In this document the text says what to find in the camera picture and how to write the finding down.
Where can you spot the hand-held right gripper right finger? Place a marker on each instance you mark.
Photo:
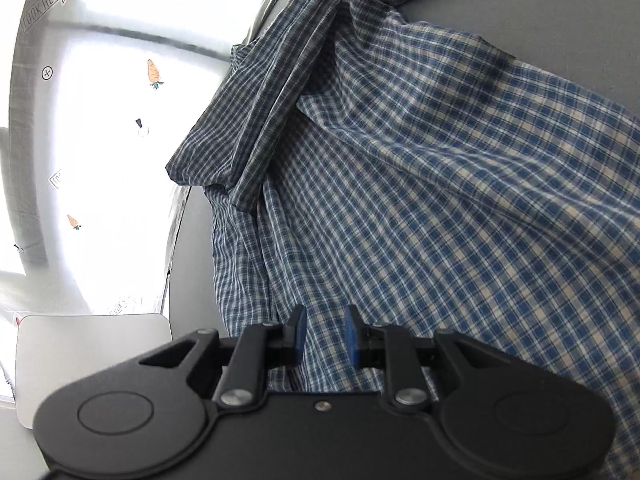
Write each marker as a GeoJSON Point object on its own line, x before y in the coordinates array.
{"type": "Point", "coordinates": [353, 342]}

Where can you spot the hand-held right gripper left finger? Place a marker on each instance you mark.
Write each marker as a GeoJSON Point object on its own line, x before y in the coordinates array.
{"type": "Point", "coordinates": [299, 337]}

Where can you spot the blue plaid shirt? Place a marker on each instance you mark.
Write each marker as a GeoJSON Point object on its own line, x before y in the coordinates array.
{"type": "Point", "coordinates": [425, 185]}

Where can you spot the white square board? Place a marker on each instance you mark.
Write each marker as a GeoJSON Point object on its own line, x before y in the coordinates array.
{"type": "Point", "coordinates": [90, 355]}

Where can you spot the white printed curtain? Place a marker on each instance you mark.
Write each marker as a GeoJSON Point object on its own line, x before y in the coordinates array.
{"type": "Point", "coordinates": [110, 160]}

